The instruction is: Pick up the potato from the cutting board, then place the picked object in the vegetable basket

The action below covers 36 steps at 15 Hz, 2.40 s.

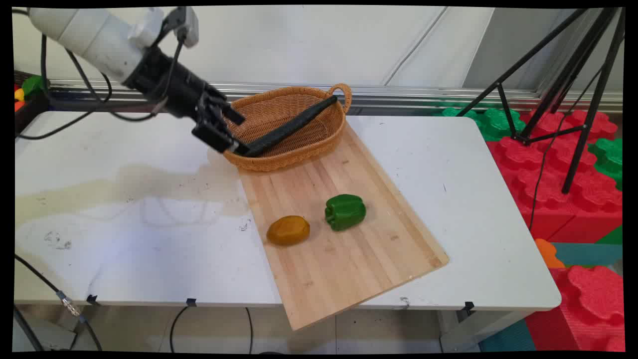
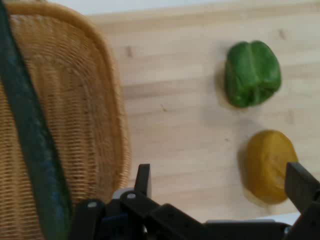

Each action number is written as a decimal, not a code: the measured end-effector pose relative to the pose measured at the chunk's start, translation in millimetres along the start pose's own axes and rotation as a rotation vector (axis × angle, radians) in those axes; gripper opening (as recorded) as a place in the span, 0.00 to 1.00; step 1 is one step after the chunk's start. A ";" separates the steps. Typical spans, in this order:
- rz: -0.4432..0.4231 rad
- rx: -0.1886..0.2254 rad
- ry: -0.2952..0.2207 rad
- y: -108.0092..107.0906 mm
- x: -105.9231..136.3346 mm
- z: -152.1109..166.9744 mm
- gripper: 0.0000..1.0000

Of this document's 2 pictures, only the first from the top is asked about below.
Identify white table leg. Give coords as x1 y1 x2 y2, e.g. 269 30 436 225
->
438 309 530 353

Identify green toy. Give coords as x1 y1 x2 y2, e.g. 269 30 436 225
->
22 75 49 98

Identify black tripod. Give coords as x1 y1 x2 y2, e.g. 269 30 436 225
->
456 7 626 195

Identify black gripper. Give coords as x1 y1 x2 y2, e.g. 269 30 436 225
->
124 46 251 157

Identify orange foam piece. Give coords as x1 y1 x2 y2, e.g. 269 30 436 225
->
535 238 567 269

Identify aluminium window rail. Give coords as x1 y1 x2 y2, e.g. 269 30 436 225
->
47 79 624 114

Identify woven wicker basket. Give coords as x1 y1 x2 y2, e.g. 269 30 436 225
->
222 83 353 173

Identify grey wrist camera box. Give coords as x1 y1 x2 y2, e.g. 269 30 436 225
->
162 7 200 49

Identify wooden cutting board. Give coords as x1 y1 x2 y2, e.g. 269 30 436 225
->
238 120 450 332

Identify small red foam block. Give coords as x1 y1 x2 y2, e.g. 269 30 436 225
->
525 264 626 353

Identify brown potato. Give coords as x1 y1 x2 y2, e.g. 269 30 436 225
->
266 215 311 246

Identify dark green cucumber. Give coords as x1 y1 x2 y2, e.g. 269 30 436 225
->
242 96 339 158

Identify thin black tripod cable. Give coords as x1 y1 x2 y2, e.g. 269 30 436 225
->
527 62 606 232

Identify black cable with metal connector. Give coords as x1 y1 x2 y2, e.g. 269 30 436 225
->
14 254 103 352

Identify large red foam block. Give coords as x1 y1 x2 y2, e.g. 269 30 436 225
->
486 110 624 243

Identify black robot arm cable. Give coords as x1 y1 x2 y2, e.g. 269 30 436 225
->
14 9 186 140

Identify green foam block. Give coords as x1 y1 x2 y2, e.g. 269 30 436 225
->
587 137 624 191
441 107 527 143

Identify green bell pepper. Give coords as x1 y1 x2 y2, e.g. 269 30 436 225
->
324 194 367 232

